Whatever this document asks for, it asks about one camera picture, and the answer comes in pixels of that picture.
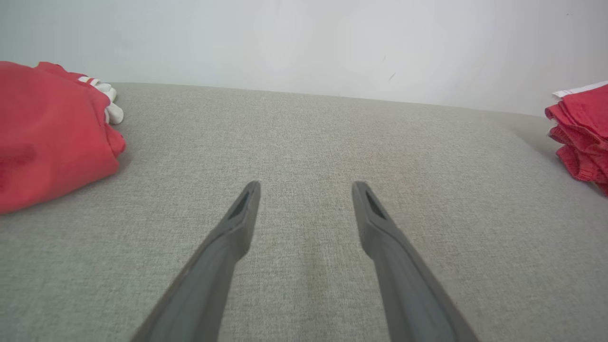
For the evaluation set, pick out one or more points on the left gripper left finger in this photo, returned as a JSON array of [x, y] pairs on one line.
[[204, 294]]

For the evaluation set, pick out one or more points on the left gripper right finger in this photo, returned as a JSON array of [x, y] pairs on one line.
[[408, 294]]

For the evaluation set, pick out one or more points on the red Bulls 23 jersey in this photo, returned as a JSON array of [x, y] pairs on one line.
[[47, 137]]

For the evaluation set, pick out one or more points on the red shorts with white trim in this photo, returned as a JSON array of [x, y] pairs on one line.
[[584, 137]]

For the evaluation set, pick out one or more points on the grey fabric sofa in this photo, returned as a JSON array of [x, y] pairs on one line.
[[308, 152]]

